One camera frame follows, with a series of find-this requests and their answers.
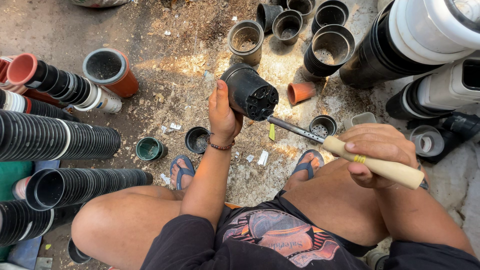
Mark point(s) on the orange pot with black liner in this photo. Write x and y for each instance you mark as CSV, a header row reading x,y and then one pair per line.
x,y
112,73

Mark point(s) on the small terracotta plastic pot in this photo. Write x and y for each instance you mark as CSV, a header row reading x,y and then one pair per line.
x,y
302,93

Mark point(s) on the person's left hand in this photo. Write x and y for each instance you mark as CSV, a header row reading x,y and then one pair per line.
x,y
222,120

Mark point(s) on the pot stack with red rim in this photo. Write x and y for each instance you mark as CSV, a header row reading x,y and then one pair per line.
x,y
63,84

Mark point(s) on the small black perforated pot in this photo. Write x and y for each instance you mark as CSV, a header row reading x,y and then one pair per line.
x,y
322,126

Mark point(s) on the wide-mouthed stack of black pots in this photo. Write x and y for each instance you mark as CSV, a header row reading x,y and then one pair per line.
x,y
86,185

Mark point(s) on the large black and white pots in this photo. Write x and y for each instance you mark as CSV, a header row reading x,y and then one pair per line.
x,y
412,37

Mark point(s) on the clear plastic cup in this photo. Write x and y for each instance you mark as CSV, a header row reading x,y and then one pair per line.
x,y
426,141

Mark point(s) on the small green pot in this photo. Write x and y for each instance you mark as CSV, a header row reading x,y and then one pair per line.
x,y
150,149

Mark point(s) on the person's left leg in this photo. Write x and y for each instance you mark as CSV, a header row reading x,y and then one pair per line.
x,y
123,225

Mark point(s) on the yellow-green plastic scrap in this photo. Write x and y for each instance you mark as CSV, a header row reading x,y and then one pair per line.
x,y
272,132

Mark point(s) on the short stack of black pots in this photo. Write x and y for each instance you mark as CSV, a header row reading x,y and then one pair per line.
x,y
330,15

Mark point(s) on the black printed shorts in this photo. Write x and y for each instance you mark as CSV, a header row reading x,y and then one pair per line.
x,y
270,240

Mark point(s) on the ribbed stack of black pots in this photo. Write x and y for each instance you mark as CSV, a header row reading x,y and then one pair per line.
x,y
328,50

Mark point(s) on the person's right hand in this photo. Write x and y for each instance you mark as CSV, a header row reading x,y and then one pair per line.
x,y
382,144

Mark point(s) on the black and white pot stack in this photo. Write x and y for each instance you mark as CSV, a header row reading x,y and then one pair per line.
x,y
33,107

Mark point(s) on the white paper scrap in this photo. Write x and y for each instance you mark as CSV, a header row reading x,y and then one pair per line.
x,y
263,158

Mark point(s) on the person's right leg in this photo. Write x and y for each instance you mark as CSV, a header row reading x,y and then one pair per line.
x,y
337,206

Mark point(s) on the person's leg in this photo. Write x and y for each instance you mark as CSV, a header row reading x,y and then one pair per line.
x,y
123,225
337,206

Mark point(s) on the long stack of black pots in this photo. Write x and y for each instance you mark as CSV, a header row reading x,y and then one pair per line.
x,y
56,135

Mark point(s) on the pink pot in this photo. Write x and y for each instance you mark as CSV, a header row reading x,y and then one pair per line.
x,y
20,188

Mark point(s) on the heap of black pots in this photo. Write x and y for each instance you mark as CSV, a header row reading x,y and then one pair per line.
x,y
459,129

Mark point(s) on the stack of red pots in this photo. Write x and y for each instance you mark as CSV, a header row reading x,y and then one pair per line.
x,y
5,75

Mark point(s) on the grey rectangular pot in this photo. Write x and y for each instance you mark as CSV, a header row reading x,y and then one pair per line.
x,y
360,119

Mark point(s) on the dusty black plant pot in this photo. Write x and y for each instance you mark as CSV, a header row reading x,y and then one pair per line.
x,y
287,27

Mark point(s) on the grey plastic plant pot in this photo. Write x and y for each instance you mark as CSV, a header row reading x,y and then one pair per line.
x,y
245,41

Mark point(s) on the blue flip-flop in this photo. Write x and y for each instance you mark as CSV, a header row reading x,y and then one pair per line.
x,y
182,170
308,167

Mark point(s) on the black tipped plant pot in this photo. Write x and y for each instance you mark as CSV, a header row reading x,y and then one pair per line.
x,y
267,15

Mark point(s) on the black plastic plant pot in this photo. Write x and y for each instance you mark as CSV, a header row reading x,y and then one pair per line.
x,y
247,90

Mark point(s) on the stack of white square pots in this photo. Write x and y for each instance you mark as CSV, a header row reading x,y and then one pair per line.
x,y
438,92

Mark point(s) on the black pot rim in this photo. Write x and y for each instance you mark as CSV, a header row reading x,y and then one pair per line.
x,y
77,255

